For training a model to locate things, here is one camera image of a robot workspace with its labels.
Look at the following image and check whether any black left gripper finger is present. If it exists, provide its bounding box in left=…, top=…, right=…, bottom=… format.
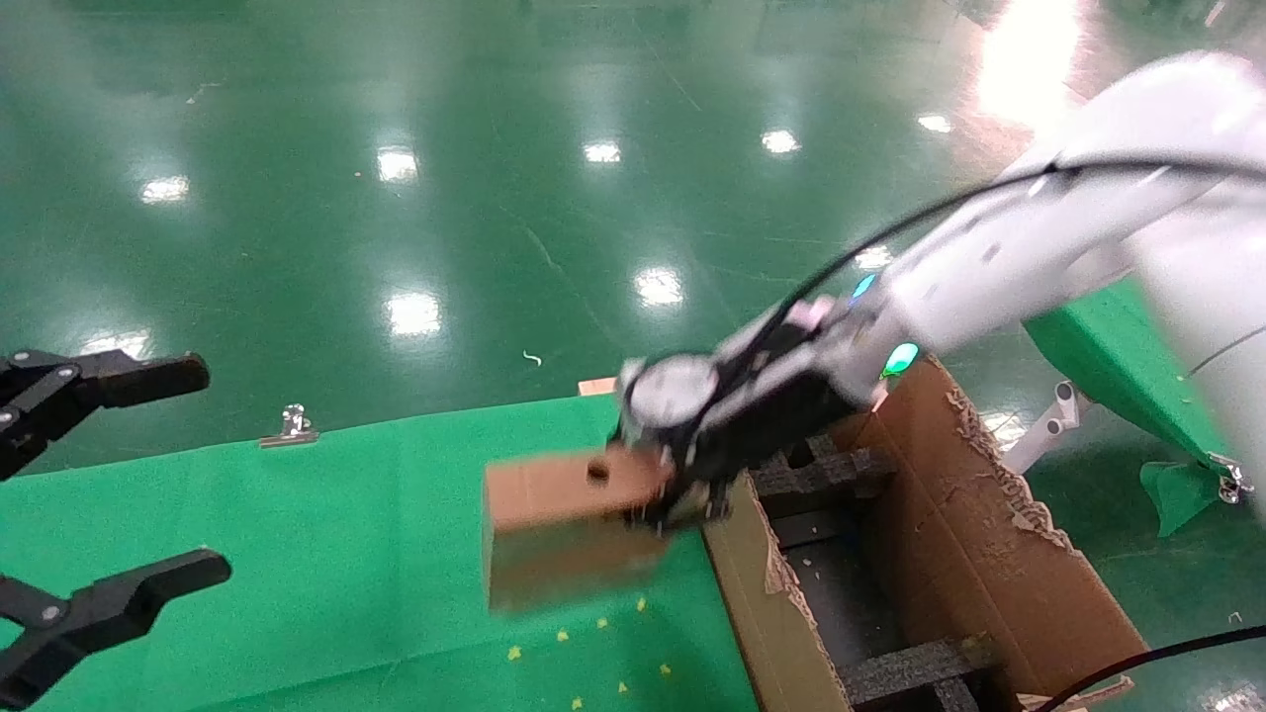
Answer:
left=0, top=549, right=233, bottom=711
left=0, top=348, right=212, bottom=483

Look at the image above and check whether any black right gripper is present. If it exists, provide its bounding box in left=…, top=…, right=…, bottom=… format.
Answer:
left=609, top=339, right=863, bottom=531

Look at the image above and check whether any small brown cardboard box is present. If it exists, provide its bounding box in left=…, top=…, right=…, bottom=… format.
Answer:
left=482, top=447, right=683, bottom=614

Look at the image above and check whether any dark carton bottom liner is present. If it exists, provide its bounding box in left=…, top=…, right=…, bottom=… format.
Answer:
left=771, top=514, right=891, bottom=683

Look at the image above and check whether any large open brown carton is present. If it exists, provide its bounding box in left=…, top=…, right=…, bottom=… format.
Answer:
left=700, top=356, right=1153, bottom=712

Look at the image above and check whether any silver metal binder clip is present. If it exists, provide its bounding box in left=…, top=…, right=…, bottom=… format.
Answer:
left=1207, top=453, right=1255, bottom=505
left=259, top=403, right=319, bottom=449

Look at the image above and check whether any large bright green table cloth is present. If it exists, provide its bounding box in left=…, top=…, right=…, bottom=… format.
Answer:
left=0, top=394, right=758, bottom=712

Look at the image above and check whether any white metal table leg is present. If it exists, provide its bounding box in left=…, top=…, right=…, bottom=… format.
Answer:
left=1004, top=381, right=1089, bottom=476

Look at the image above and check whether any green cloth with hanging corner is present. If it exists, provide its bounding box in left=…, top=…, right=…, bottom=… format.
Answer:
left=1024, top=277, right=1237, bottom=540

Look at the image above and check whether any black camera cable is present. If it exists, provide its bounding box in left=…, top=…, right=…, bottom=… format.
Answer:
left=732, top=153, right=1266, bottom=382

